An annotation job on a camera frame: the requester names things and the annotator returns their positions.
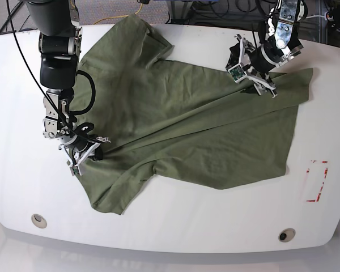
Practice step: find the right table cable grommet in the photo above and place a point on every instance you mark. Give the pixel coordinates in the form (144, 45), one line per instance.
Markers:
(287, 235)

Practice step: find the red tape rectangle marking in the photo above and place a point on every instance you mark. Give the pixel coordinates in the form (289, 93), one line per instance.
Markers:
(317, 173)

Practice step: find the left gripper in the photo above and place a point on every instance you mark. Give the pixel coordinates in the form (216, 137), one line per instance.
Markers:
(255, 63)

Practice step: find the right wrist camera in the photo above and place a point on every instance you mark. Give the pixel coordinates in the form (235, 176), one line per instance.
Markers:
(74, 170)

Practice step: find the green t-shirt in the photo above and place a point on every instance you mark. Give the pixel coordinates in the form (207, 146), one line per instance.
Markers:
(179, 120)

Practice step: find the table cable grommet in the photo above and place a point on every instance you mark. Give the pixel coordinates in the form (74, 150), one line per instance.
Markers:
(287, 235)
(39, 221)

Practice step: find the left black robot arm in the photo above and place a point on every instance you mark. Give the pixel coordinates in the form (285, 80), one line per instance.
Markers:
(279, 44)

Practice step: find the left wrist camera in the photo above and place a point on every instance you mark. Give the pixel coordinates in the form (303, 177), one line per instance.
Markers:
(237, 72)

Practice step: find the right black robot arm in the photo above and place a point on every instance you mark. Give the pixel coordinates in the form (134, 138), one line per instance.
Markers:
(59, 45)

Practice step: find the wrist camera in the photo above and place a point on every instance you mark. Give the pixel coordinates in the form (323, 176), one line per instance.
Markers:
(74, 170)
(237, 72)

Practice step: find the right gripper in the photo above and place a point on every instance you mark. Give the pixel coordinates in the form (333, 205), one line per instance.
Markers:
(78, 150)

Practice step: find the left table cable grommet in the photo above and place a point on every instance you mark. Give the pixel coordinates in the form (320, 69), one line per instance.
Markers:
(39, 221)

